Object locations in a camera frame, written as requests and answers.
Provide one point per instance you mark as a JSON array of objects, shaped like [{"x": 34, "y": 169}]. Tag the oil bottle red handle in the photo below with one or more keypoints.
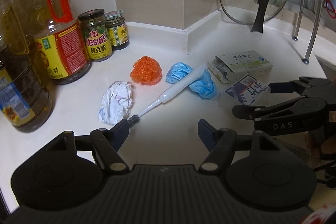
[{"x": 59, "y": 40}]

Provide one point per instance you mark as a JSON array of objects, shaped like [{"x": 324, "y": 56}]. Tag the stainless steel sink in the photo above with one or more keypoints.
[{"x": 328, "y": 68}]

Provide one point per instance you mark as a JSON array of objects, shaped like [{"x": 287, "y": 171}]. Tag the person's right hand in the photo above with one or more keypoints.
[{"x": 321, "y": 144}]

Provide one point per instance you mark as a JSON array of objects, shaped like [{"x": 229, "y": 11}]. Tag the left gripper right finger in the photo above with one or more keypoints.
[{"x": 219, "y": 143}]

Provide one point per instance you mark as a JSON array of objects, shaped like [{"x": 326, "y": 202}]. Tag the small jar checkered lid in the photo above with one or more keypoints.
[{"x": 117, "y": 29}]

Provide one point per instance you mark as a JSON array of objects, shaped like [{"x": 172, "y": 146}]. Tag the white paper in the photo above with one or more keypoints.
[{"x": 116, "y": 103}]

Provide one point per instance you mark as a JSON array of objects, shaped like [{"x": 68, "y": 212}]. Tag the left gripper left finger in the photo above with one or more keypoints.
[{"x": 106, "y": 144}]

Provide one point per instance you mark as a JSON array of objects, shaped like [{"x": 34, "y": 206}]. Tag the soybean paste jar black lid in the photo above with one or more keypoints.
[{"x": 97, "y": 40}]

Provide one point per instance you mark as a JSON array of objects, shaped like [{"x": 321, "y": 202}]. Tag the blue white medicine box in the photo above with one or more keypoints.
[{"x": 247, "y": 90}]

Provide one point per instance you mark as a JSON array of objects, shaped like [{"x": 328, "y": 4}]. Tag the white bottle brush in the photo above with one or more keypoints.
[{"x": 170, "y": 93}]

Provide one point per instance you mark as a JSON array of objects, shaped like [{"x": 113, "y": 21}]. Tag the green white medicine box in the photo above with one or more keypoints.
[{"x": 231, "y": 67}]

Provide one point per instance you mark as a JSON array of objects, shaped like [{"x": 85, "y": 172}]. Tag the orange mesh net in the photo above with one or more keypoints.
[{"x": 146, "y": 71}]

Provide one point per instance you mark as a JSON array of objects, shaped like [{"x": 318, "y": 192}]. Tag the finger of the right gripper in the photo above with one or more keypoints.
[
  {"x": 294, "y": 86},
  {"x": 253, "y": 112}
]

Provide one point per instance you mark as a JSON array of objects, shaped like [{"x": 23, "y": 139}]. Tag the dark oil bottle blue label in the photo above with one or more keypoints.
[{"x": 25, "y": 100}]

